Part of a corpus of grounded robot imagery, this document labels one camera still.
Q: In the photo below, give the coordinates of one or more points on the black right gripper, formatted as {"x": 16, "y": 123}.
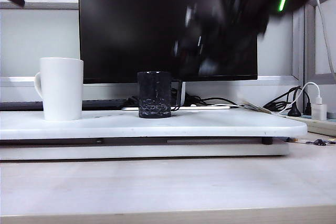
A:
{"x": 202, "y": 43}

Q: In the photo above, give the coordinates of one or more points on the black textured cup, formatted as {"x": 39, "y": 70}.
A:
{"x": 155, "y": 95}

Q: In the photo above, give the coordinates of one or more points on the black computer monitor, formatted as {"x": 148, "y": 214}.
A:
{"x": 131, "y": 24}

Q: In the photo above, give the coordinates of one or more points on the stack of paper booklets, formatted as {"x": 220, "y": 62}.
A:
{"x": 253, "y": 106}

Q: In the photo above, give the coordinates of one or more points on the white desk riser board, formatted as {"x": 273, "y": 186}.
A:
{"x": 183, "y": 125}

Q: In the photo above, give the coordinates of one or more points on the black keyboard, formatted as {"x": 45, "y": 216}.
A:
{"x": 105, "y": 104}

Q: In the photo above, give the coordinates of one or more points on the white ceramic mug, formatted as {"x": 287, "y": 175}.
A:
{"x": 63, "y": 90}

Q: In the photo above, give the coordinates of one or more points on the black round power plug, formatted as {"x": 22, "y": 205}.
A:
{"x": 294, "y": 112}

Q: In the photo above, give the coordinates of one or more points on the white desk riser base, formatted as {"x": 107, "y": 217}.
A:
{"x": 157, "y": 151}

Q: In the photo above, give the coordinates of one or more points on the black rubber riser foot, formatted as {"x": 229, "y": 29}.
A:
{"x": 267, "y": 141}

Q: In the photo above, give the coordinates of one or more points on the black slim power plug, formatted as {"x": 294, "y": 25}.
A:
{"x": 307, "y": 108}

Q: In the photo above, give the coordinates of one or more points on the white usb charger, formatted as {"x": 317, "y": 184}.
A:
{"x": 319, "y": 112}

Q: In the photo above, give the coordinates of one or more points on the white power strip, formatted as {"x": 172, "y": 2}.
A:
{"x": 320, "y": 127}

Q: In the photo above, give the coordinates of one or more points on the small grey box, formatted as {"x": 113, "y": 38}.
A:
{"x": 331, "y": 115}

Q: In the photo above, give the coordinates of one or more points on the small black connector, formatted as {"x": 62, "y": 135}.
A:
{"x": 319, "y": 142}

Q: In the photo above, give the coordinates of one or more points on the grey rear partition frame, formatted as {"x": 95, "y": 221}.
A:
{"x": 39, "y": 5}

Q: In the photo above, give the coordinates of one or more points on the grey side partition frame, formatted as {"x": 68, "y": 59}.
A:
{"x": 311, "y": 37}

